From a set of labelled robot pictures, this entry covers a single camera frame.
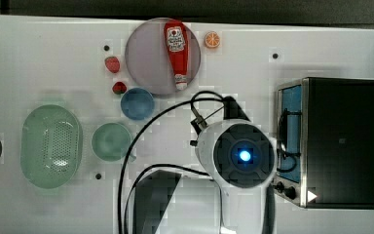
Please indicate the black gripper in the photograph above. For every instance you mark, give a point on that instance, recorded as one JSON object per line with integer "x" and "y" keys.
{"x": 232, "y": 110}

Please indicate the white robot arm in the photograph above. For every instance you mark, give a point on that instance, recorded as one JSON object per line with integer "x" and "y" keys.
{"x": 242, "y": 161}

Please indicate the green mug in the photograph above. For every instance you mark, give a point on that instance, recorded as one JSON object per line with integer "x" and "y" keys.
{"x": 111, "y": 142}

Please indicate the orange slice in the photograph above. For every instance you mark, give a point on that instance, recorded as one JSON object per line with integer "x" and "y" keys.
{"x": 212, "y": 40}

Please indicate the blue cup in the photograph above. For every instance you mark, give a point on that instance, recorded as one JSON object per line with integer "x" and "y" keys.
{"x": 137, "y": 104}

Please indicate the red ketchup bottle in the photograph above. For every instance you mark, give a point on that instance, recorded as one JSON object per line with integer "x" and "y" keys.
{"x": 178, "y": 51}

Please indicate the black toaster oven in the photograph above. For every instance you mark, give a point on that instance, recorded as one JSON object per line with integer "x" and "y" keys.
{"x": 325, "y": 133}

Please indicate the dark red strawberry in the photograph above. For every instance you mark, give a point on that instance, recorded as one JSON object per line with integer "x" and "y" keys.
{"x": 119, "y": 88}

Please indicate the pale red strawberry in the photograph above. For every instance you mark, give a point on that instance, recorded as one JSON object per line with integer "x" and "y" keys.
{"x": 112, "y": 64}

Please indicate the green colander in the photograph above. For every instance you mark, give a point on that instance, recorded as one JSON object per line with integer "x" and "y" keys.
{"x": 51, "y": 146}

